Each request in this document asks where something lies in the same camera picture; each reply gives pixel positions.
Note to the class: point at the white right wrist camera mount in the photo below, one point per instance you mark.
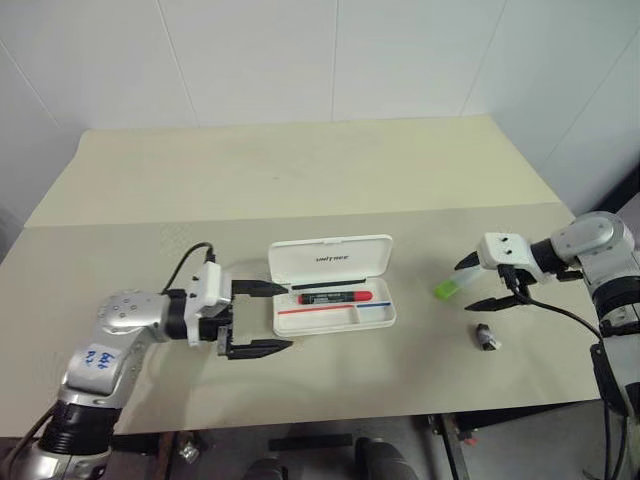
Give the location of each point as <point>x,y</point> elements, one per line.
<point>505,250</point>

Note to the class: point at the crumpled shiny scrap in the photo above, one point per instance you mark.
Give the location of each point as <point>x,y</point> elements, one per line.
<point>189,453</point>

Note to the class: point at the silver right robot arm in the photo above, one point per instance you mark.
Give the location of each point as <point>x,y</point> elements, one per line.
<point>605,250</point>

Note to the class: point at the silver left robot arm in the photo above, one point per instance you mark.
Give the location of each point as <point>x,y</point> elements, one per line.
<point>107,345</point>

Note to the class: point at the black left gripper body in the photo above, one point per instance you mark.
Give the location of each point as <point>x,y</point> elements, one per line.
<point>224,327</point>

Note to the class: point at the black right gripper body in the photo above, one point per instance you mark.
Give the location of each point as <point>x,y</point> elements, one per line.
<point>517,280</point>

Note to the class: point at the green capped clear marker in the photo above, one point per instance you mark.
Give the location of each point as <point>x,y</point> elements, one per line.
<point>447,289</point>

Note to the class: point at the red marker with black label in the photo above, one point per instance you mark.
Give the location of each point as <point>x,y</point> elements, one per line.
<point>335,298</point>

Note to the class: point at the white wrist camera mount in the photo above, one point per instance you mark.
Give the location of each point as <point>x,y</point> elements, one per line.
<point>505,250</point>
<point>210,285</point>

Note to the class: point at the small black clip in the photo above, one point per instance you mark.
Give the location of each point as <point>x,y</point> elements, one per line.
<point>486,338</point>

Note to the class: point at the white plastic pencil case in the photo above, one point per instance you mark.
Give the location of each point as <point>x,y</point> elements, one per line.
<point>330,290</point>

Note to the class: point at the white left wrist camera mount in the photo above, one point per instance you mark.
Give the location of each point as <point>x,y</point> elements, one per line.
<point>210,285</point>

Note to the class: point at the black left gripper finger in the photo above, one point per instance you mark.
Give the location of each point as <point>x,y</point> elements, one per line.
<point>260,288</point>
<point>257,350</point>

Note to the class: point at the dark rounded shape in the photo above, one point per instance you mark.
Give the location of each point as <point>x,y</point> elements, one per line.
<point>267,470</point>
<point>382,460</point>

